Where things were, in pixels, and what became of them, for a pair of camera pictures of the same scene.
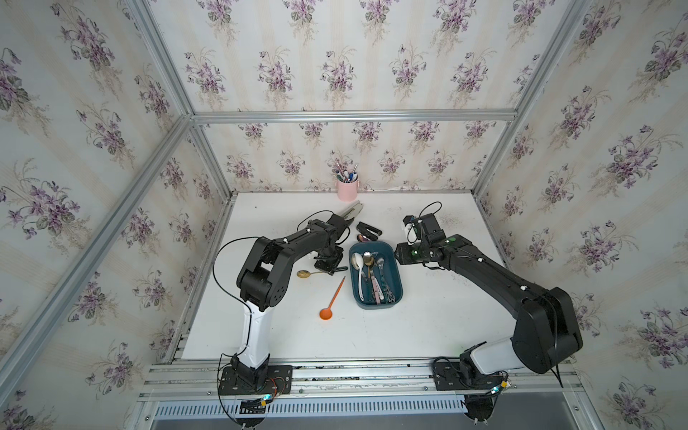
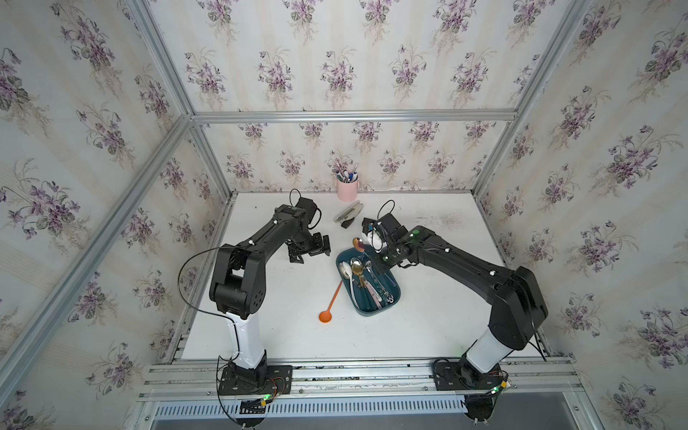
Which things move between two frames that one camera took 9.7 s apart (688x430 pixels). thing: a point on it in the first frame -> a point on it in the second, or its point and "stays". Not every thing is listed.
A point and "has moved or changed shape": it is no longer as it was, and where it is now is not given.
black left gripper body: [331, 260] -> [309, 244]
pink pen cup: [348, 192] stays
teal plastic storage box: [375, 274] has moved or changed shape
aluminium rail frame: [360, 379] stays
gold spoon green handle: [369, 260] -> [357, 268]
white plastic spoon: [357, 262] -> [346, 270]
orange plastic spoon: [326, 313] stays
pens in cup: [345, 176] stays
